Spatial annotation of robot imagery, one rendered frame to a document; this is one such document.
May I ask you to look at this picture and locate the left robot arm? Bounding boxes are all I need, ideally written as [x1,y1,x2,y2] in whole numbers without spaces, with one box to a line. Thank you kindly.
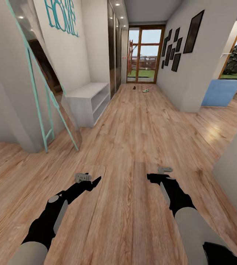
[8,173,102,265]

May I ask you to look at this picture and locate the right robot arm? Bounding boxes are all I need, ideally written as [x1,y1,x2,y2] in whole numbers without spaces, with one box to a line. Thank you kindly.
[147,166,237,265]

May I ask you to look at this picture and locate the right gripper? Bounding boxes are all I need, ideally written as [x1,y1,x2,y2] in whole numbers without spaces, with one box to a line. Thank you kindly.
[147,173,169,185]

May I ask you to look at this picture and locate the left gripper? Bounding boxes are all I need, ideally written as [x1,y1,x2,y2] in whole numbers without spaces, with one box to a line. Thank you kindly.
[71,177,102,197]

